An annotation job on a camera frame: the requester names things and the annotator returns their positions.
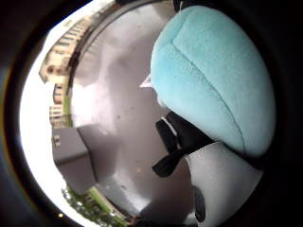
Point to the light blue white plush toy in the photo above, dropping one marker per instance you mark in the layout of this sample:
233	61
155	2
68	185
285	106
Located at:
208	78

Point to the dark grey bench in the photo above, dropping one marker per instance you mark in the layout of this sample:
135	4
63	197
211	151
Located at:
71	151

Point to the beige multi-storey building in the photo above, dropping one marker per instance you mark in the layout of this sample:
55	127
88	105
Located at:
58	63

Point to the green trees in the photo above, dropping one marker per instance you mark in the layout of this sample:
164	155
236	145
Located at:
91	205

